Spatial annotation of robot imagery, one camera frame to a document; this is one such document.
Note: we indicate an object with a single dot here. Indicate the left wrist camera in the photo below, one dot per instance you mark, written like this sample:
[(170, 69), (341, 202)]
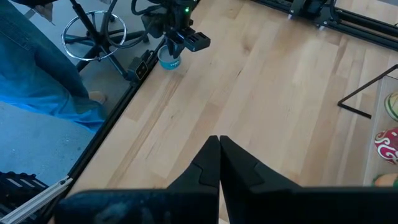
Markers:
[(152, 26)]

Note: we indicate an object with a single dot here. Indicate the wooden shelf with black frame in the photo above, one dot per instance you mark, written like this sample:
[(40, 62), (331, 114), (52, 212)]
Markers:
[(371, 155)]

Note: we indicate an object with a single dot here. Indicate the green and red spaghetti can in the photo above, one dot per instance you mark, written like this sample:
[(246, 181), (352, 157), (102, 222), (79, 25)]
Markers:
[(387, 146)]

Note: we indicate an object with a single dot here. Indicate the tall yellow-green Carrots can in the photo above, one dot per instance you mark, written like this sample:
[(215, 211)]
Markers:
[(392, 106)]

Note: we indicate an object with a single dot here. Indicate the person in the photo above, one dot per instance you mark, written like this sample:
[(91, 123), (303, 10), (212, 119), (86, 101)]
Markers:
[(31, 62)]

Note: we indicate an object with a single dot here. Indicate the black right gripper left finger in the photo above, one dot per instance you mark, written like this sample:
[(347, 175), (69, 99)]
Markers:
[(192, 205)]

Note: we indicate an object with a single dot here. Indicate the silver aluminium bracket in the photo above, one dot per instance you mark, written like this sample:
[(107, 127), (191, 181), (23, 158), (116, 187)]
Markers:
[(37, 199)]

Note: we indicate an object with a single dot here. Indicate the short teal can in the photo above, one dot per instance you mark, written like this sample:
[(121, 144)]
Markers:
[(169, 62)]

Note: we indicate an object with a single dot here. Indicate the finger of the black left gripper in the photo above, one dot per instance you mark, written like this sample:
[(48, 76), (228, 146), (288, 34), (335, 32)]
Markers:
[(197, 41), (174, 46)]

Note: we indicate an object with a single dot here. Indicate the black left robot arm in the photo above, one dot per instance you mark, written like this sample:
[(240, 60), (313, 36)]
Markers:
[(182, 12)]

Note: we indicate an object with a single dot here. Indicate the black aluminium mounting frame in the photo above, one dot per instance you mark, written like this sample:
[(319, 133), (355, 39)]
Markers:
[(357, 29)]

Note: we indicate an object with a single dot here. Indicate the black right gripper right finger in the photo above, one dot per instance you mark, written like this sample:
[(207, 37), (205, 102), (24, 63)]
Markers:
[(267, 205)]

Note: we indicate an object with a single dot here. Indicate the black table-level camera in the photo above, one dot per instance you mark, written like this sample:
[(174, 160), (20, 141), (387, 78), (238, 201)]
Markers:
[(140, 69)]

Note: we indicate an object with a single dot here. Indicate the black aluminium table rail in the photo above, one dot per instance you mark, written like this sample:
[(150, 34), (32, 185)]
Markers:
[(102, 130)]

